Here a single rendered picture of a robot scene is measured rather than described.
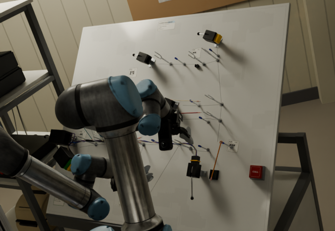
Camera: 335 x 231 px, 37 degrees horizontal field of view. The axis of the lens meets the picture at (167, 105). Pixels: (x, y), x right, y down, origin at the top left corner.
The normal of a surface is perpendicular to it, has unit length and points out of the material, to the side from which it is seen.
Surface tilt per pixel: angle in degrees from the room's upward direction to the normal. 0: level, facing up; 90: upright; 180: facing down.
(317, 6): 90
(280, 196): 0
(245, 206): 45
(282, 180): 0
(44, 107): 90
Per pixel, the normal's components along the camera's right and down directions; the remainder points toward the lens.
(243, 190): -0.52, -0.28
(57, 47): -0.06, 0.43
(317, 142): -0.26, -0.88
